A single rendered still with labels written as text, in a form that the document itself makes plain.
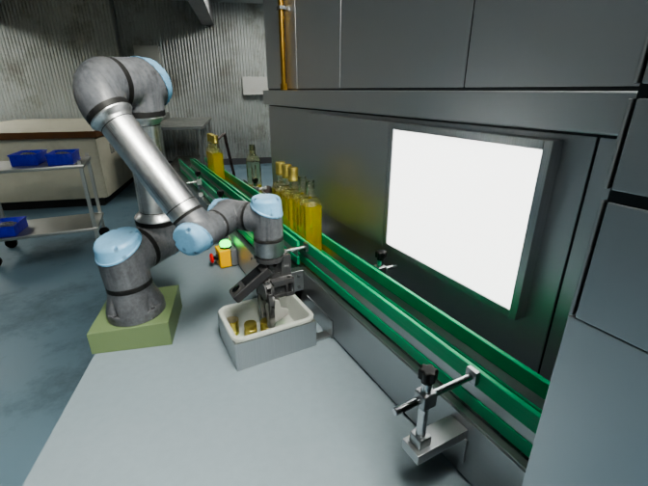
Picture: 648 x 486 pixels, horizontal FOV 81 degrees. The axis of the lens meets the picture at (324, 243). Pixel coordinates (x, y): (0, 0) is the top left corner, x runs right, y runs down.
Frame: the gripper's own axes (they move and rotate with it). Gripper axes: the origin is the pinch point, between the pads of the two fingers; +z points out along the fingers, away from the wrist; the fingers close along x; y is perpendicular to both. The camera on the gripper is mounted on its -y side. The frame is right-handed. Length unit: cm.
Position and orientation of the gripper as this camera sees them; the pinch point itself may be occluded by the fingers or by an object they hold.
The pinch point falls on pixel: (266, 323)
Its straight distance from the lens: 108.0
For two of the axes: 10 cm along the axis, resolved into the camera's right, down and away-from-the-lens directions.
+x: -5.0, -3.2, 8.1
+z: 0.0, 9.3, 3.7
